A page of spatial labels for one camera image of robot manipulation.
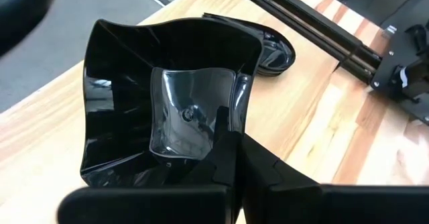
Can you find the wooden riser shelf black legs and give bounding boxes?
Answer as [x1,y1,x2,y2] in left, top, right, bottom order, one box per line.
[0,0,340,224]

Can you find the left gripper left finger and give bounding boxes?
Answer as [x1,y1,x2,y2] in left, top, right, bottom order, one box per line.
[174,105,243,188]

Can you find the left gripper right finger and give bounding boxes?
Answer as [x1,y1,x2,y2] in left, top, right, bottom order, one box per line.
[241,131,322,188]

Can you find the black wavy square mini plate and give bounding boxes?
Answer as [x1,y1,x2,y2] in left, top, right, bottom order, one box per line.
[79,17,264,188]

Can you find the black teardrop mini plate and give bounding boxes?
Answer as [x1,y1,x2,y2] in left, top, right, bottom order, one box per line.
[202,11,297,78]

